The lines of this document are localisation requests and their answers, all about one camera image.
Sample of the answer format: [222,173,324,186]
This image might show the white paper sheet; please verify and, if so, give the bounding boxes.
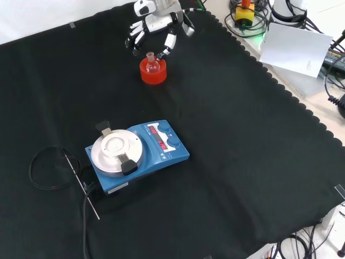
[258,22,334,79]

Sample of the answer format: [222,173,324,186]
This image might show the clear glass round-bottom flask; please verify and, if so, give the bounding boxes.
[145,51,160,74]

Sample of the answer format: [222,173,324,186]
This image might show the aluminium heating block black handles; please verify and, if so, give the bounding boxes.
[90,120,144,176]

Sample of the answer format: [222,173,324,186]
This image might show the black power adapter brick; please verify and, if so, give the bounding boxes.
[322,49,345,72]

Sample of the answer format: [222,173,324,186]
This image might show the black cloth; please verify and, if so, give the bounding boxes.
[0,0,345,259]

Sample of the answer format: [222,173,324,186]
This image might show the orange flask ring stand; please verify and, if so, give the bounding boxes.
[139,57,168,85]

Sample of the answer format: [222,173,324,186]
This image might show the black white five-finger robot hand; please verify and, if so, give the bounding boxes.
[125,0,179,61]

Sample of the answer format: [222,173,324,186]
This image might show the yellow stop button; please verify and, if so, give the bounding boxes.
[234,0,256,28]

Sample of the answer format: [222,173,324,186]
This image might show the green cable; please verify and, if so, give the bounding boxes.
[188,0,208,12]

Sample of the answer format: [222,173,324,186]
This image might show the steel probe thin black cable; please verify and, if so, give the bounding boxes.
[28,146,101,221]

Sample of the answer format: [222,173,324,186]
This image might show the blue base heater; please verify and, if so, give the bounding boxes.
[85,119,190,197]

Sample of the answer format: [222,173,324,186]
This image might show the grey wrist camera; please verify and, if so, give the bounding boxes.
[181,10,196,37]

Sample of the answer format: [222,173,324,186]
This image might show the black coiled cable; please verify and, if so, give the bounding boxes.
[327,93,345,120]

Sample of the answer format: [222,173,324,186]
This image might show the thick black power cable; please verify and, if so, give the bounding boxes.
[81,181,98,259]

